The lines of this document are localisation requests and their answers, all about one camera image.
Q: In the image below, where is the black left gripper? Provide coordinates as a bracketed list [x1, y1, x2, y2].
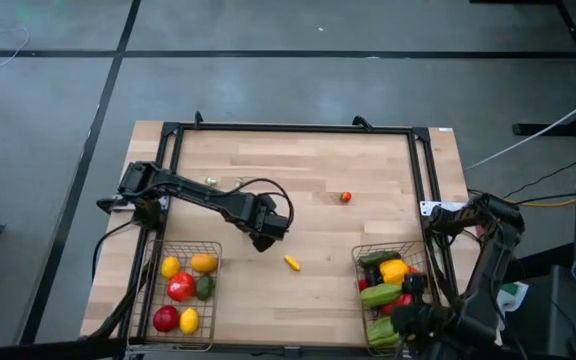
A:
[239, 193, 279, 254]

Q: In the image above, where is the yellow bell pepper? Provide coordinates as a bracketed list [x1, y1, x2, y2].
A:
[378, 258, 411, 285]

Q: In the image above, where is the red bell pepper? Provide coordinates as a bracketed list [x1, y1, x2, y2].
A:
[380, 293, 415, 318]

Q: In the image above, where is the large green cucumber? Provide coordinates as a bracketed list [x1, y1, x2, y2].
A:
[358, 282, 404, 308]

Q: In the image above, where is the purple eggplant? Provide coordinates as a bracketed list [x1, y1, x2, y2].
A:
[363, 266, 383, 288]

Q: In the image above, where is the dark green cucumber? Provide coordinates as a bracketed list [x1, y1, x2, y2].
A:
[357, 250, 403, 269]

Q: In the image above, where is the orange yellow mango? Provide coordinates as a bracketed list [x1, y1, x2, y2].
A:
[189, 252, 219, 275]

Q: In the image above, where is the dark green avocado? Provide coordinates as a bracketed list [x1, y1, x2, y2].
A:
[195, 274, 216, 302]

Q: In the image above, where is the yellow lemon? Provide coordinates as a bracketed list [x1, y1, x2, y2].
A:
[160, 255, 183, 280]
[178, 306, 201, 336]

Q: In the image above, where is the dark red apple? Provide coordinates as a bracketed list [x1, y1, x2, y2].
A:
[152, 304, 181, 334]

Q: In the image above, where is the black floor stand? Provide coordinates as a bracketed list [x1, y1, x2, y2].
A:
[469, 0, 576, 138]

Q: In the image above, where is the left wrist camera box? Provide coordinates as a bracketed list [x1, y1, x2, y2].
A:
[266, 213, 291, 241]

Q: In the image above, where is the metal wire basket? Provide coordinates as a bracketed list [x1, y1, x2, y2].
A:
[350, 240, 437, 358]
[126, 239, 224, 353]

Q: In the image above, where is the black cable loop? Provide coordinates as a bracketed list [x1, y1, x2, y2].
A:
[226, 176, 296, 227]

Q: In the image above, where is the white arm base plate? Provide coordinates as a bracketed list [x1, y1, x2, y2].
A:
[419, 199, 467, 218]

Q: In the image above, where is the black metal table frame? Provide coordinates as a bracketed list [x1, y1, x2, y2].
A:
[116, 110, 460, 358]

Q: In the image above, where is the yellow cable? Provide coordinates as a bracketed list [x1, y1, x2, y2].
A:
[505, 197, 576, 209]

